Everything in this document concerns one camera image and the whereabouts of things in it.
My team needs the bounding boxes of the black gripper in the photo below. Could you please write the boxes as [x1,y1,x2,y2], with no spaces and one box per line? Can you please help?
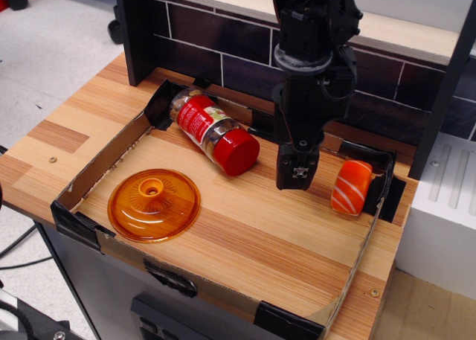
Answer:
[273,59,357,190]

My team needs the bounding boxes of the red-capped spice bottle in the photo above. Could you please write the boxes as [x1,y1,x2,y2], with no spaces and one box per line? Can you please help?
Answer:
[170,88,260,176]

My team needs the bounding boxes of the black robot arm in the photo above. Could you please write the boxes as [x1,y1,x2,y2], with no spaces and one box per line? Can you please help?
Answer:
[272,0,363,190]

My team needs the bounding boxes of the cardboard fence with black tape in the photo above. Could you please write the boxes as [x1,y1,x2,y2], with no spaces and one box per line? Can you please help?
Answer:
[51,78,415,339]

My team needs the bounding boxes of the salmon sushi toy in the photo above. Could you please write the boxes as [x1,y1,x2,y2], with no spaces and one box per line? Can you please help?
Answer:
[330,160,373,216]

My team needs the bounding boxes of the dark brick-pattern shelf unit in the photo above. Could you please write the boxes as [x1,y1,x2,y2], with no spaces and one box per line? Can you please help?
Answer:
[114,0,476,180]

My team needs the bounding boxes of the orange transparent pot lid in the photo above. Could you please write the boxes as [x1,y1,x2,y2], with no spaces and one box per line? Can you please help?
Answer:
[107,169,201,243]

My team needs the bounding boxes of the white grooved side cabinet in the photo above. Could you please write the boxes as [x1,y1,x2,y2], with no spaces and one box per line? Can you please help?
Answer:
[396,133,475,298]

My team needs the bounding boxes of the black caster wheel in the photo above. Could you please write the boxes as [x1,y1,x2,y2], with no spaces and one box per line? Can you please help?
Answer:
[107,5,123,45]

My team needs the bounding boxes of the black equipment with bolt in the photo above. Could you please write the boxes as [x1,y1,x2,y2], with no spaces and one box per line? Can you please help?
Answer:
[1,283,77,339]

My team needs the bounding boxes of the black floor cable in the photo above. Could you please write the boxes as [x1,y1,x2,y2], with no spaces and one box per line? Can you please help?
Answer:
[0,220,53,271]

